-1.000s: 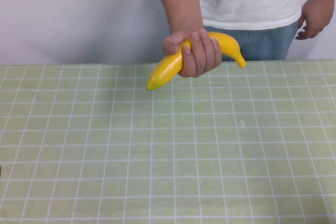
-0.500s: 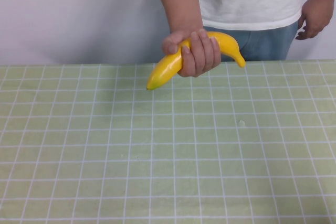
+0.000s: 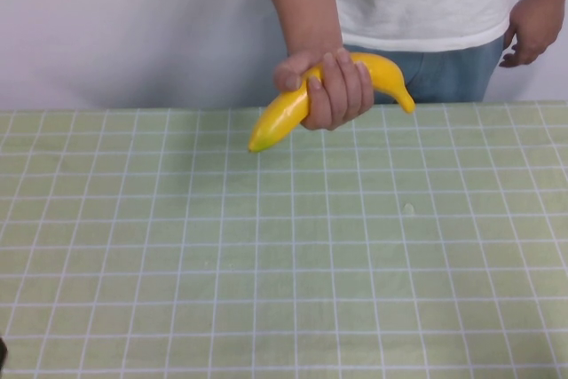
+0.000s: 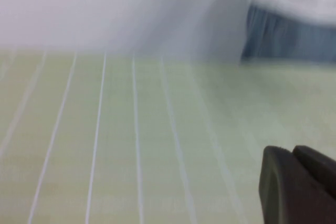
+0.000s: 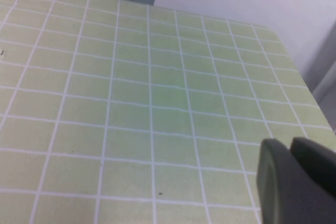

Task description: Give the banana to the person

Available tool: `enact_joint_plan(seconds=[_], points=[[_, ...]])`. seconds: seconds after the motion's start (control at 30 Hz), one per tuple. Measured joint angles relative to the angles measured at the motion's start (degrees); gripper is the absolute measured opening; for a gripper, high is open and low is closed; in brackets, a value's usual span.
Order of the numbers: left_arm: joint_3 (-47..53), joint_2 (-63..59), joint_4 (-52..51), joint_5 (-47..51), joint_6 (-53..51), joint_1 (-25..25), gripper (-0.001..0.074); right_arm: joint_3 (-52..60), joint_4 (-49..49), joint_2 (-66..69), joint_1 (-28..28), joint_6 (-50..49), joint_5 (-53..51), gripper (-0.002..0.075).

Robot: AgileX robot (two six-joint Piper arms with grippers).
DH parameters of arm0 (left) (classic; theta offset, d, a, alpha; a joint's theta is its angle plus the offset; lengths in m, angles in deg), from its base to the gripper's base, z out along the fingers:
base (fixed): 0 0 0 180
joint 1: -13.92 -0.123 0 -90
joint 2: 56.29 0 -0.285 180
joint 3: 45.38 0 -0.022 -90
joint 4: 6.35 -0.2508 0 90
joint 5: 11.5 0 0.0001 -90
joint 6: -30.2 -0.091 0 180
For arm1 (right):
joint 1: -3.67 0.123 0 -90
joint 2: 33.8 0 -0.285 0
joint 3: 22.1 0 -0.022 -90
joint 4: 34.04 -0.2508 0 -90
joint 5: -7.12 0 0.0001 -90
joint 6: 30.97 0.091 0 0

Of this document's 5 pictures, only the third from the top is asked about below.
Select person's right hand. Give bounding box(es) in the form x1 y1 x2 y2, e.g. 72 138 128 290
272 46 376 133

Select person's left hand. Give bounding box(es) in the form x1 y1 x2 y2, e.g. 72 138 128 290
498 0 563 69

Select yellow plastic banana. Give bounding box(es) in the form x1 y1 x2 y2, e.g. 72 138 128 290
247 51 417 154

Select person's right forearm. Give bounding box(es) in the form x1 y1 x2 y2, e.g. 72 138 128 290
248 0 343 60

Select light blue jeans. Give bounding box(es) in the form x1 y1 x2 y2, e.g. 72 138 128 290
343 35 506 106

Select white t-shirt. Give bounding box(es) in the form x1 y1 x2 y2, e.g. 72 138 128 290
328 0 545 53

